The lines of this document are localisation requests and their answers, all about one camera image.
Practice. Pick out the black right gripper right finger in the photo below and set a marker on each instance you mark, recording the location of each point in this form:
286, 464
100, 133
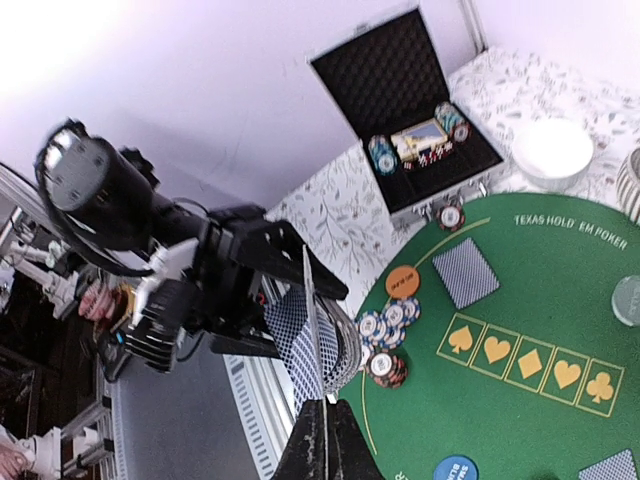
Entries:
354, 459

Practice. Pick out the boxed card deck in case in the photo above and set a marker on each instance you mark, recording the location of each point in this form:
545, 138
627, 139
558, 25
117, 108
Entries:
410, 142

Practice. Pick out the red black poker chip stack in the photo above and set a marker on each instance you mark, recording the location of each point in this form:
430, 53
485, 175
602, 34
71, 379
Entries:
387, 370

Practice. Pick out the face-down cards player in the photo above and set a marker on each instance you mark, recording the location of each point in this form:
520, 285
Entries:
466, 274

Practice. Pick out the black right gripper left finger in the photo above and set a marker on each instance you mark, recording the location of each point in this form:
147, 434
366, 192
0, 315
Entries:
306, 455

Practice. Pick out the poker chip row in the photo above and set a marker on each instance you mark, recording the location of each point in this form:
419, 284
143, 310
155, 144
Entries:
383, 156
452, 122

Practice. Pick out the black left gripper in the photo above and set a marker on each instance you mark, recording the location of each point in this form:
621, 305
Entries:
237, 249

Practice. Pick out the floral white tablecloth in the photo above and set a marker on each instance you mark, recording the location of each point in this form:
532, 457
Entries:
340, 211

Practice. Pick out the aluminium poker chip case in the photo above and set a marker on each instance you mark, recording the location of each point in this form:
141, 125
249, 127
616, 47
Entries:
386, 77

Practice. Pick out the poker chip row upper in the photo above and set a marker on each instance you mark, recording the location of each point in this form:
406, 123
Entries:
452, 122

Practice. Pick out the grey playing card deck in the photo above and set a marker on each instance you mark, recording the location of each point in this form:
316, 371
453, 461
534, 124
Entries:
318, 343

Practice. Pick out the striped grey ceramic cup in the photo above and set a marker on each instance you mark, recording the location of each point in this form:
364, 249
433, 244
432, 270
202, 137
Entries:
628, 186

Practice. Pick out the orange big blind button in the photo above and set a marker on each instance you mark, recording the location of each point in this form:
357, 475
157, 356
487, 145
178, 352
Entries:
402, 282

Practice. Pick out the poker chip row lower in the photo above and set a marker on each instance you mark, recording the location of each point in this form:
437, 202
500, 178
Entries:
383, 156

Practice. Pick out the left aluminium frame post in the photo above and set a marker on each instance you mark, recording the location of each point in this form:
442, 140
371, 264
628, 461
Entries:
474, 25

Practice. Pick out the clear acrylic dealer button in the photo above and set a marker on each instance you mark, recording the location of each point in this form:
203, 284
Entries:
625, 301

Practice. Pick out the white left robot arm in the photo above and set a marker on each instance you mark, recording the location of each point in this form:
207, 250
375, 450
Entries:
103, 201

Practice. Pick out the playing cards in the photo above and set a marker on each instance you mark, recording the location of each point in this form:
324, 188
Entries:
620, 466

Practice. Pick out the round green poker mat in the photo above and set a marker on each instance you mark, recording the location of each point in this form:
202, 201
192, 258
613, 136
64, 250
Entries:
539, 379

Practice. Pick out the white ceramic bowl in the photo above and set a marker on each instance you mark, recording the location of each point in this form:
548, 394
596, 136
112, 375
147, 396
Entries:
553, 154

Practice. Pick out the blue poker chips pile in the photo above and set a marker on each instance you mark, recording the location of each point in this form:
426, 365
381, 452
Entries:
386, 329

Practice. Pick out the red dice in case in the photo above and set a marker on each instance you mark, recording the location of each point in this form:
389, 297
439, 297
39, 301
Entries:
427, 157

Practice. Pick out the single stray poker chip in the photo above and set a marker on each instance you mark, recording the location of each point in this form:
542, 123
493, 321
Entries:
451, 217

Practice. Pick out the blue small blind button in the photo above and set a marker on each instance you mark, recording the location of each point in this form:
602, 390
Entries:
456, 467

